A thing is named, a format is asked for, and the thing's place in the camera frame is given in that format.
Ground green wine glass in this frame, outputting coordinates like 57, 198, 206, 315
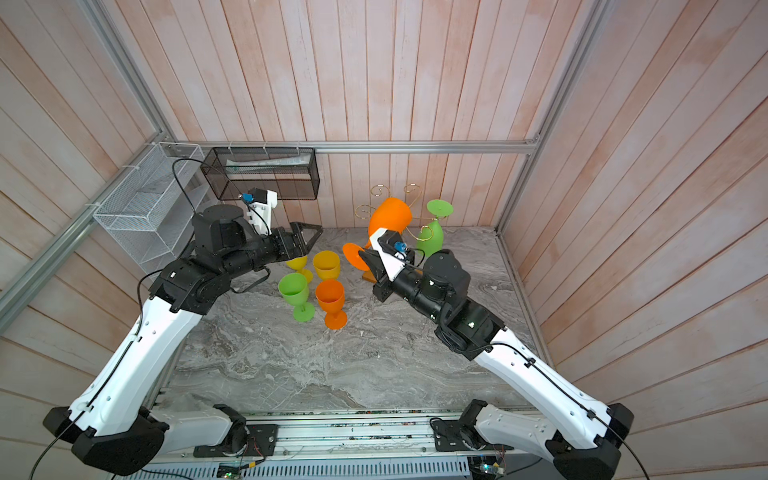
417, 199, 454, 259
278, 273, 315, 323

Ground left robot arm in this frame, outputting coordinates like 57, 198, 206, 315
43, 204, 322, 476

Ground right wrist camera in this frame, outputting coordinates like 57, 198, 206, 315
370, 228, 415, 281

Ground orange wooden rack base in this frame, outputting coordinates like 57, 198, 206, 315
362, 270, 377, 284

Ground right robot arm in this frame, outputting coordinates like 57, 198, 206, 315
360, 249, 634, 479

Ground left camera cable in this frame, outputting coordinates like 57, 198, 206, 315
171, 157, 208, 214

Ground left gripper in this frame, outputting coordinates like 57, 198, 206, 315
222, 221, 324, 279

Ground yellow wine glass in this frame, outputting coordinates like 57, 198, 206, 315
285, 255, 313, 284
312, 250, 341, 281

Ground white mesh shelf organizer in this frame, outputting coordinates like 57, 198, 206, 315
94, 142, 217, 273

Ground aluminium mounting rail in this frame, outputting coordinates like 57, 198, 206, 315
134, 410, 604, 466

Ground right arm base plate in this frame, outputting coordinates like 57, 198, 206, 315
429, 417, 513, 453

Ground black mesh wall basket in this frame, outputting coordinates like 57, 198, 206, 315
200, 146, 320, 201

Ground orange wine glass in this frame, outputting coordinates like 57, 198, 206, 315
343, 197, 412, 272
315, 279, 348, 330

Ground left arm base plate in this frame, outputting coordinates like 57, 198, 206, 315
193, 424, 279, 458

